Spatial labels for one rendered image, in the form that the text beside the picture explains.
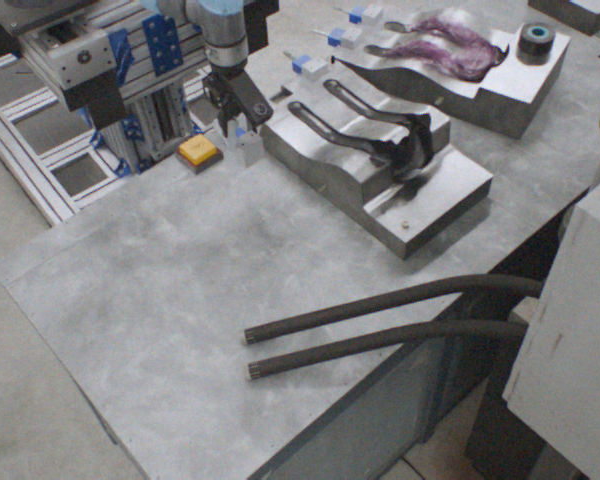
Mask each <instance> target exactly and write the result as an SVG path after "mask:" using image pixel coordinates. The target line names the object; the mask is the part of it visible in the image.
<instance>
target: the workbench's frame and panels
mask: <svg viewBox="0 0 600 480"><path fill-rule="evenodd" d="M589 189H590V187H589V188H588V189H587V190H585V191H584V192H583V193H582V194H581V195H580V196H578V197H577V198H576V199H575V200H574V201H572V202H571V203H569V204H568V205H567V206H565V207H564V208H563V209H562V210H561V211H560V212H558V213H557V214H556V215H555V216H554V217H553V218H551V219H550V220H549V221H548V222H547V223H546V224H544V225H543V226H542V227H541V228H540V229H539V230H537V231H536V232H535V233H534V234H533V235H531V236H530V237H529V238H528V239H527V240H526V241H524V242H523V243H522V244H521V245H520V246H519V247H517V248H516V249H515V250H514V251H513V252H512V253H510V254H509V255H508V256H507V257H506V258H505V259H503V260H502V261H501V262H500V263H499V264H497V265H496V266H495V267H494V268H493V269H492V270H490V271H489V272H488V273H487V274H504V275H512V276H518V277H523V278H528V279H532V280H536V281H540V282H542V281H543V279H544V278H547V277H548V276H549V273H550V270H551V268H552V265H553V263H554V260H555V257H556V255H557V252H558V250H559V247H560V242H559V240H558V230H559V227H560V224H561V221H562V219H563V216H564V213H565V211H566V210H567V209H568V207H569V206H571V205H573V204H574V203H576V202H579V201H580V200H581V199H583V198H584V197H586V196H587V194H588V191H589ZM525 297H526V296H524V295H520V294H515V293H509V292H501V291H469V292H465V293H464V294H462V295H461V296H460V297H459V298H458V299H456V300H455V301H454V302H453V303H452V304H451V305H449V306H448V307H447V308H446V309H445V310H444V311H442V312H441V313H440V314H439V315H438V316H437V317H435V318H434V319H433V320H432V321H439V320H457V319H475V320H495V321H508V318H509V315H510V312H511V310H512V309H513V308H514V307H515V306H516V305H517V304H519V303H520V302H521V301H522V300H523V299H524V298H525ZM501 341H502V339H498V338H484V337H446V338H434V339H426V340H421V339H419V340H413V341H407V342H405V343H404V344H403V345H401V346H400V347H399V348H398V349H397V350H396V351H394V352H393V353H392V354H391V355H390V356H389V357H387V358H386V359H385V360H384V361H383V362H381V363H380V364H379V365H378V366H377V367H376V368H374V369H373V370H372V371H371V372H370V373H369V374H368V375H367V376H366V377H365V378H364V379H363V380H361V381H360V382H359V383H358V384H357V385H356V386H354V387H353V388H352V389H351V390H350V391H349V392H347V393H346V394H345V395H344V396H343V397H341V398H340V399H339V400H338V401H337V402H336V403H334V404H333V405H332V406H331V407H330V408H329V409H327V410H326V411H325V412H324V413H323V414H322V415H320V416H319V417H318V418H317V419H316V420H315V421H313V422H312V423H311V424H310V425H309V426H308V427H306V428H305V429H304V430H303V431H302V432H300V433H299V434H298V435H297V436H296V437H295V438H293V439H292V440H291V441H290V442H289V443H288V444H286V445H285V446H284V447H283V448H282V449H281V450H279V451H278V452H277V453H276V454H275V455H274V456H272V457H271V458H270V459H269V460H268V461H266V462H265V463H264V464H263V465H262V466H261V467H259V468H258V469H257V470H256V471H255V472H254V473H252V474H251V475H250V476H249V477H248V478H247V479H245V480H378V479H379V478H380V477H381V476H382V475H383V474H384V473H385V472H386V471H387V470H388V469H389V468H390V467H392V466H393V465H394V464H395V463H396V462H397V461H398V460H399V459H400V458H401V457H402V456H403V455H404V454H405V453H406V452H408V451H409V449H410V448H411V447H412V446H413V445H414V444H415V443H419V444H421V445H422V444H423V443H425V442H427V440H428V439H429V438H430V437H431V436H432V435H433V431H434V427H435V424H436V423H437V422H439V421H440V420H441V419H442V418H443V417H444V416H445V415H446V414H447V413H448V412H449V411H450V410H451V409H452V408H453V407H455V406H456V405H457V404H458V403H459V402H460V401H461V400H462V399H463V398H464V397H465V396H466V395H467V394H468V393H469V392H471V391H472V390H473V389H474V388H475V387H476V386H477V385H478V384H479V383H480V382H481V381H482V380H483V379H485V378H487V377H488V376H489V375H490V374H491V371H492V368H493V365H494V362H495V359H496V356H497V353H498V350H499V347H500V344H501ZM66 370H67V369H66ZM67 371H68V370H67ZM68 373H69V371H68ZM69 374H70V373H69ZM70 376H71V378H72V379H73V381H74V383H75V384H76V386H77V387H78V389H79V391H80V392H81V394H82V396H83V397H84V399H85V400H86V402H87V404H88V405H89V407H90V409H91V410H92V412H93V413H94V414H95V416H96V417H97V419H98V421H99V422H100V424H101V426H102V427H103V429H104V430H105V432H106V434H107V435H108V436H109V438H110V439H111V440H112V442H113V443H114V444H115V445H116V444H119V445H120V446H121V448H122V449H123V450H124V452H125V453H126V454H127V456H128V457H129V458H130V460H131V461H132V462H133V464H134V465H135V466H136V468H137V469H138V470H139V472H140V473H141V474H142V476H143V477H144V480H151V479H150V477H149V475H148V474H147V473H146V471H145V470H144V469H143V467H142V466H141V465H140V464H139V462H138V461H137V460H136V458H135V457H134V456H133V454H132V453H131V452H130V450H129V449H128V448H127V446H126V445H125V444H124V443H123V441H122V440H121V439H120V437H119V436H118V435H117V433H116V432H115V431H114V429H113V428H112V427H111V425H110V424H109V423H108V422H107V420H106V419H105V418H104V416H103V415H102V414H101V412H100V411H99V410H98V408H97V407H96V406H95V405H94V404H93V403H92V402H91V400H90V399H89V398H88V396H87V395H86V394H85V392H84V391H83V390H82V388H81V387H80V386H79V384H78V383H77V382H76V381H75V379H74V378H73V377H72V375H71V374H70Z"/></svg>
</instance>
